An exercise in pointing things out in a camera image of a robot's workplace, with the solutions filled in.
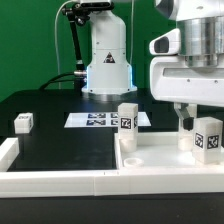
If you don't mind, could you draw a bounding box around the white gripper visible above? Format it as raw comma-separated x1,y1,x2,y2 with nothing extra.
150,55,224,131

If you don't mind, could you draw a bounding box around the white square table top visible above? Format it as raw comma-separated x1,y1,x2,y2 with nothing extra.
113,131,224,170

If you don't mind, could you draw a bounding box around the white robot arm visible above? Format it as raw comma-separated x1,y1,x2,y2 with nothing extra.
83,0,224,118

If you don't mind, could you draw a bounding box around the white U-shaped obstacle fence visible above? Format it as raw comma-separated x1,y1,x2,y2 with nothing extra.
0,138,224,198

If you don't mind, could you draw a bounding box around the white marker sheet with tags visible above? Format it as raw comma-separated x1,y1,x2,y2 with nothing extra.
64,111,152,129

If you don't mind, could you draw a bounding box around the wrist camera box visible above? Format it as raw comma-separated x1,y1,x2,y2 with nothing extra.
149,28,181,55

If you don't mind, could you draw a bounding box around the white cable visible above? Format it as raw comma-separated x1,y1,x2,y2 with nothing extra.
54,0,79,89

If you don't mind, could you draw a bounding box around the black cable bundle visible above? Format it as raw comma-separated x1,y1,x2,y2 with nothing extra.
38,71,88,91

